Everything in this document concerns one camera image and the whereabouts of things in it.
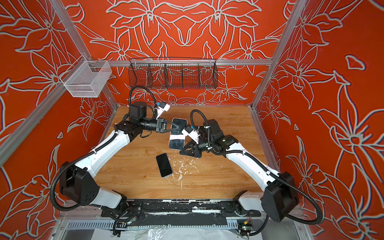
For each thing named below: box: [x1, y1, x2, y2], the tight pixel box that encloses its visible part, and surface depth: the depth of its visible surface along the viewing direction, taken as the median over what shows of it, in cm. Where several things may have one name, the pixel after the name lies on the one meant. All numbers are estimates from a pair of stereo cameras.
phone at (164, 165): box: [155, 152, 174, 179], surface depth 88 cm
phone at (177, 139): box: [169, 117, 188, 151], surface depth 68 cm
